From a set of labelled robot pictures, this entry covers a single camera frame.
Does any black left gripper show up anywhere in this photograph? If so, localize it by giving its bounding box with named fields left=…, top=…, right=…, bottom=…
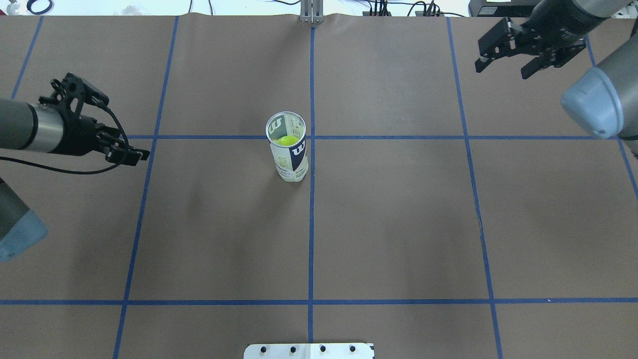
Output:
left=38, top=73, right=150, bottom=167

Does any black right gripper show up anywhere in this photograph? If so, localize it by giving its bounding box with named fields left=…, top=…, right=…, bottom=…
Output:
left=475, top=0, right=589, bottom=80

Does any clear tennis ball can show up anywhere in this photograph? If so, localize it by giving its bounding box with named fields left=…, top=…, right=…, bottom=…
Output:
left=265, top=111, right=309, bottom=182

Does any yellow tennis ball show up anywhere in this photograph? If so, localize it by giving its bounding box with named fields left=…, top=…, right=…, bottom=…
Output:
left=276, top=136, right=300, bottom=147

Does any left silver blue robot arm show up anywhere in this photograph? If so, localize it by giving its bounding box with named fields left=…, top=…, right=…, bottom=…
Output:
left=0, top=73, right=150, bottom=263

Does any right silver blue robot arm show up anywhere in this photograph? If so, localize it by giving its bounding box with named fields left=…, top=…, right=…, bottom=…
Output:
left=476, top=0, right=638, bottom=155

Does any black rectangular box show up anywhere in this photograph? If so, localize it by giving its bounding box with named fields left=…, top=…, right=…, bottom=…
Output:
left=468, top=0, right=540, bottom=17

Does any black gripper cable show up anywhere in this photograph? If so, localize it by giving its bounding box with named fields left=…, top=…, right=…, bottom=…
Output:
left=0, top=105, right=131, bottom=176

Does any aluminium frame post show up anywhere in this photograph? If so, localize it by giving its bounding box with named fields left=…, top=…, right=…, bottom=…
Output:
left=299, top=0, right=325, bottom=24

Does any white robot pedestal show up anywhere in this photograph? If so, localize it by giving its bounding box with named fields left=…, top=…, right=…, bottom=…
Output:
left=243, top=343, right=375, bottom=359

